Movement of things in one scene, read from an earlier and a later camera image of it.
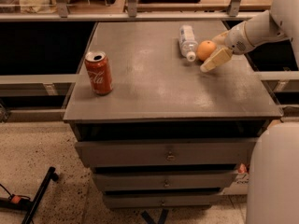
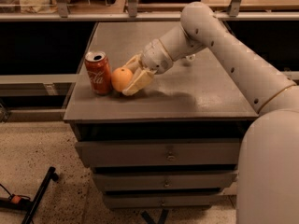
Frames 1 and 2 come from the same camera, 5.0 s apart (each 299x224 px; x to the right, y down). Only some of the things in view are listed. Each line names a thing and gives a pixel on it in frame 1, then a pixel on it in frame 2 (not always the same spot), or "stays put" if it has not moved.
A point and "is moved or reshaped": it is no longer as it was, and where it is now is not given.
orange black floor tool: x=15 y=203 stays put
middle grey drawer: x=164 y=180 stays put
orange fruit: x=205 y=49 is moved or reshaped
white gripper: x=235 y=40 to x=156 y=59
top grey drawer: x=192 y=152 stays put
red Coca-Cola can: x=100 y=72 stays put
